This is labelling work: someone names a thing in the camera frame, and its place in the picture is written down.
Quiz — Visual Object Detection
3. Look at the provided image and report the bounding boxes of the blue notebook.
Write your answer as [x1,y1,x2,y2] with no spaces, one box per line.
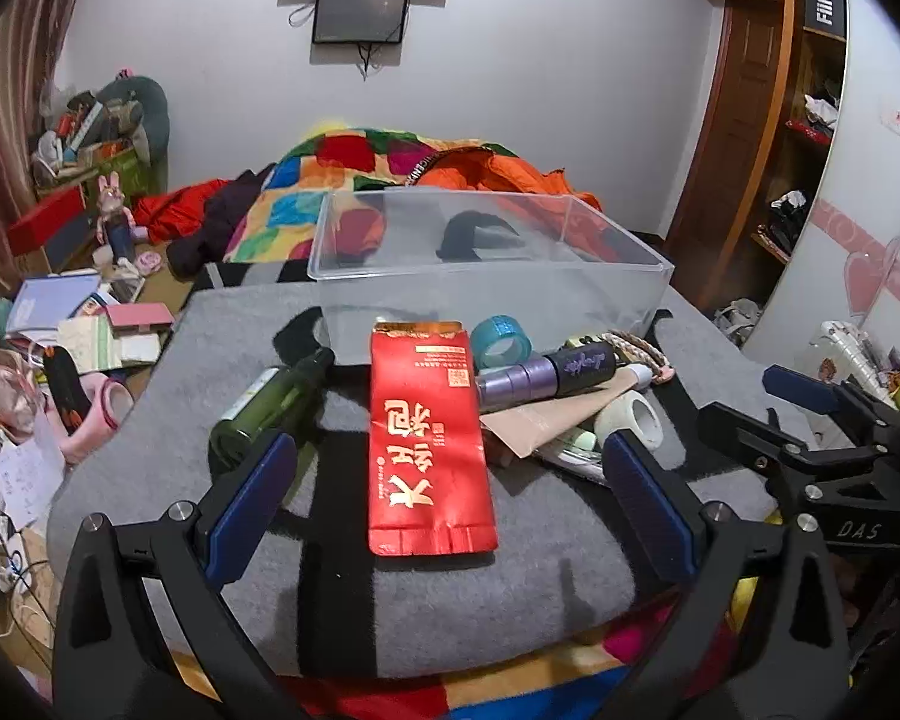
[6,275,106,335]

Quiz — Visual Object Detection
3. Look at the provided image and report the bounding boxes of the pink mug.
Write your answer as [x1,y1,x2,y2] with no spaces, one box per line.
[60,379,136,462]

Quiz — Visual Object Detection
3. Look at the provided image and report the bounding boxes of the white wardrobe door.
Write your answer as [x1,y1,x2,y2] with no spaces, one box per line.
[742,0,900,391]

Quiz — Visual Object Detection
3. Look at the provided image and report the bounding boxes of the green booklet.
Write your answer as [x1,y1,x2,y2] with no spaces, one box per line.
[58,315,162,374]

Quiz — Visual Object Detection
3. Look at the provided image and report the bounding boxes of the red tea packet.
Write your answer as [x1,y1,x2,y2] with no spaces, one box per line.
[367,320,498,557]

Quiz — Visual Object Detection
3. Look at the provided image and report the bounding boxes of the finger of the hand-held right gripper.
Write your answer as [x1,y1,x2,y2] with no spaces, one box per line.
[763,364,900,436]
[697,403,892,479]

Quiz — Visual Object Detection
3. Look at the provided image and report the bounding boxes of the clear plastic storage box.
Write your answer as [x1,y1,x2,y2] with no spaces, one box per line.
[306,190,676,368]

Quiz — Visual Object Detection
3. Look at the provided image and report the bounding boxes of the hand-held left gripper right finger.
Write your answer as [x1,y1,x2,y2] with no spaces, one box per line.
[602,427,852,720]

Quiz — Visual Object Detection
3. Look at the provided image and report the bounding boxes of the colourful patchwork quilt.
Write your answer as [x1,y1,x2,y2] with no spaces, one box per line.
[150,124,751,720]

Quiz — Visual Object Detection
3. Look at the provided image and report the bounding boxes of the black printed box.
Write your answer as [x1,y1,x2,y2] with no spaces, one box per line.
[802,0,848,42]

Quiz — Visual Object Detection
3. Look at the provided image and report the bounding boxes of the red garment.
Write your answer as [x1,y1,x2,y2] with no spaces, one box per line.
[133,180,233,245]

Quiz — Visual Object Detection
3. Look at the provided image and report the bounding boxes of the grey blanket with black pattern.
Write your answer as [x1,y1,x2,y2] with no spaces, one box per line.
[49,262,818,680]

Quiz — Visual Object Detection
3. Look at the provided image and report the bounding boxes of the pink flat box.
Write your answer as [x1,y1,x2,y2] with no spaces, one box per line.
[105,302,175,331]

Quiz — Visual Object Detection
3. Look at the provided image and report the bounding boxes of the white sneakers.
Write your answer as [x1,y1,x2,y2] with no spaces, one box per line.
[712,298,766,346]

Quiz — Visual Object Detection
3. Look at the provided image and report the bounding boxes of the braided bracelet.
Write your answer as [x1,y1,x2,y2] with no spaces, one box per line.
[566,330,676,389]

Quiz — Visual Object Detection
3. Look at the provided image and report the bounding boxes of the pink cloth bag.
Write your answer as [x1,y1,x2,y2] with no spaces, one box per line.
[0,349,50,432]

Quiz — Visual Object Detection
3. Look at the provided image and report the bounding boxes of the teal tape roll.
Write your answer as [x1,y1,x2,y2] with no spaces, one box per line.
[470,316,533,372]

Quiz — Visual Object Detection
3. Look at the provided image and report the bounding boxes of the purple bottle with black cap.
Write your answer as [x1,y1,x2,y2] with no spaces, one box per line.
[476,341,617,415]

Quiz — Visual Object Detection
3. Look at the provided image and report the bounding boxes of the striped brown curtain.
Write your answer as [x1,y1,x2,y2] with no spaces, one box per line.
[0,0,113,331]

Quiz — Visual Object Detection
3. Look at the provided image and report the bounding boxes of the small black wall monitor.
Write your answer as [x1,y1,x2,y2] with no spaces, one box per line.
[312,0,412,44]

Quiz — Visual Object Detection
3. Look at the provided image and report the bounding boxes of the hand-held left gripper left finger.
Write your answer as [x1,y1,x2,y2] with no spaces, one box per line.
[51,431,301,720]

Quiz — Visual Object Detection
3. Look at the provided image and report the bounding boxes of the green cardboard box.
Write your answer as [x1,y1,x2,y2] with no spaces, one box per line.
[37,146,151,200]

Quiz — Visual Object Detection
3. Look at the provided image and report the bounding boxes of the red rectangular box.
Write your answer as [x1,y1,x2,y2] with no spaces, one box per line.
[7,186,91,256]

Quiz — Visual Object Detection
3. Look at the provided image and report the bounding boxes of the dark purple garment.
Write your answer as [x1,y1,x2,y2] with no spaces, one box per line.
[166,169,278,278]

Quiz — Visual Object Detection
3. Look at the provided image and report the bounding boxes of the black monitor cable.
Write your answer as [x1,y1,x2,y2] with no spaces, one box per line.
[354,41,387,82]

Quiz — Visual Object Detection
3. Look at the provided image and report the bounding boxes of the grey plush pillow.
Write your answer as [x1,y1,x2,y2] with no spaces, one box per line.
[94,75,172,192]

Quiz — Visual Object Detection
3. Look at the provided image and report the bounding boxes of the pink rabbit doll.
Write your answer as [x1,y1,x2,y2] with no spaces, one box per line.
[94,174,140,271]

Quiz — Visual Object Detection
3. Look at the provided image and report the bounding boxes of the white tube with green cap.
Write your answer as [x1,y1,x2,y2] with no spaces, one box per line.
[529,427,608,485]

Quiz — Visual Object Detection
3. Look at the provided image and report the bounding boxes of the dark green glass bottle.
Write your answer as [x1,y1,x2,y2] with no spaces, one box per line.
[208,347,336,477]

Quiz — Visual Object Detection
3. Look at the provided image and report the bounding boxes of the orange puffer jacket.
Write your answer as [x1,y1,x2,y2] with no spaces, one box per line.
[420,146,605,215]

